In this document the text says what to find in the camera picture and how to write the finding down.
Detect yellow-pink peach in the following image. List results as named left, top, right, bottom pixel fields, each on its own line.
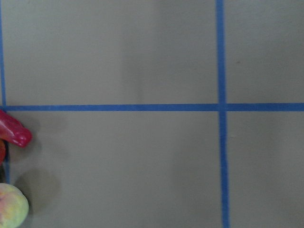
left=0, top=183, right=29, bottom=228

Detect red chili pepper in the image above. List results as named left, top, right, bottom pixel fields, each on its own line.
left=0, top=110, right=32, bottom=148

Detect red-orange pomegranate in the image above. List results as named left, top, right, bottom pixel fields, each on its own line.
left=0, top=140, right=6, bottom=165

